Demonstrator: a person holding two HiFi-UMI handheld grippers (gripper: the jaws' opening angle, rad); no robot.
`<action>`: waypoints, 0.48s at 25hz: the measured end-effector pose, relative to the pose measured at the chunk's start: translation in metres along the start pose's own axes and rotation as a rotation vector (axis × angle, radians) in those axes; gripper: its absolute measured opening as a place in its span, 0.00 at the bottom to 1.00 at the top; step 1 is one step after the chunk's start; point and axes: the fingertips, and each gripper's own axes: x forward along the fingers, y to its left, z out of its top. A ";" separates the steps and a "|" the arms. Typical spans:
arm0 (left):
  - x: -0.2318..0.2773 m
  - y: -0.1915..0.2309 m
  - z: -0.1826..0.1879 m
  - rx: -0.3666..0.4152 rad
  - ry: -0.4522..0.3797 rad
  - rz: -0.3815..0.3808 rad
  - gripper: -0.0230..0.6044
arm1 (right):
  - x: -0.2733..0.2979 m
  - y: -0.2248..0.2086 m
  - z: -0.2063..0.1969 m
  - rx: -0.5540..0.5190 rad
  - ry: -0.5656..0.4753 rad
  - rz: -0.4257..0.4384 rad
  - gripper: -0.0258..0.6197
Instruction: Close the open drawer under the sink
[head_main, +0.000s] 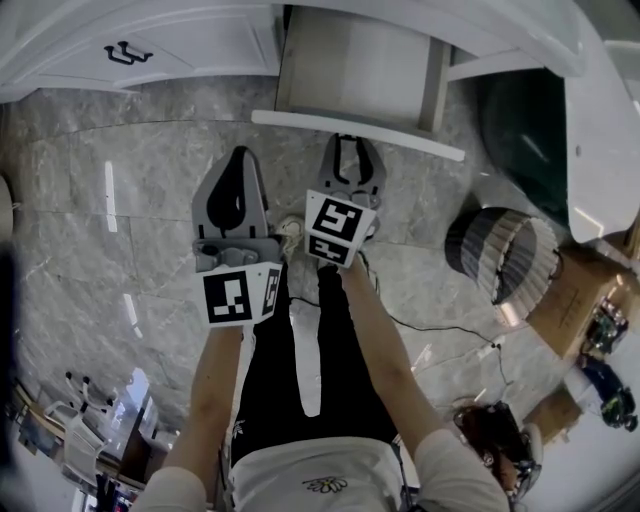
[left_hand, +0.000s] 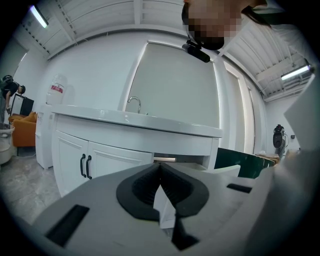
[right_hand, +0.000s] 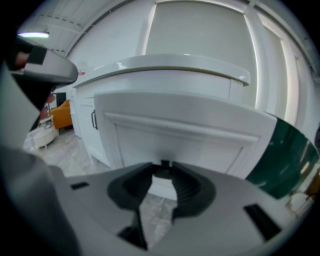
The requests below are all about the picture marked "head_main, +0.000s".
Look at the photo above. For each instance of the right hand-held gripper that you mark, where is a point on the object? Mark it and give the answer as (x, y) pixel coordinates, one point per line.
(335, 220)

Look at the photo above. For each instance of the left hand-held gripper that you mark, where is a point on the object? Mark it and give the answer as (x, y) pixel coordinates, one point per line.
(227, 297)

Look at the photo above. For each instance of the white drawer with black knob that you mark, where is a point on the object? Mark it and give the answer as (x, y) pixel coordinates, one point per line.
(360, 65)

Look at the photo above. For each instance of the person's left forearm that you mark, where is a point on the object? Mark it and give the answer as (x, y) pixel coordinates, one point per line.
(215, 390)

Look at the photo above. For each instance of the person's right forearm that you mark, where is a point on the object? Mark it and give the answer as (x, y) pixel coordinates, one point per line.
(380, 350)

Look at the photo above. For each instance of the person's left white shoe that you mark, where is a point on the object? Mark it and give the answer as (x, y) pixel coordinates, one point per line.
(290, 232)

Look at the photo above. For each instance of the pleated waste basket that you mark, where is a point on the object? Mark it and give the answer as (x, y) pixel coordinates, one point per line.
(500, 260)

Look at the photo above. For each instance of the black trousers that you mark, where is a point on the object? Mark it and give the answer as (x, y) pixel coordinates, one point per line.
(275, 380)

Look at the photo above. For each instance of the white vanity cabinet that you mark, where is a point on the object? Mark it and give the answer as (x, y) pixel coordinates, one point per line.
(200, 40)

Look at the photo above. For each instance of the white tub with green shell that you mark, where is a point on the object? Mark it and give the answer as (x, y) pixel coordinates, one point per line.
(600, 175)

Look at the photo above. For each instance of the white swivel chair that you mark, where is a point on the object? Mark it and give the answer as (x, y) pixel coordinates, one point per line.
(80, 430)

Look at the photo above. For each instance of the white flower print shirt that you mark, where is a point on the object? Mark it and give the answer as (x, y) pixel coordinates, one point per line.
(320, 475)

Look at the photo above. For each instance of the green circuit board device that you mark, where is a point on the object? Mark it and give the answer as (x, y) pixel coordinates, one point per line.
(607, 325)

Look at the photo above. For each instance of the small brown cardboard box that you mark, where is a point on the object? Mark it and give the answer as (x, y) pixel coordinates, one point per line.
(555, 415)

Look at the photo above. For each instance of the green wheeled robot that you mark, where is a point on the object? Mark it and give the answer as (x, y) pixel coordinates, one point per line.
(620, 407)

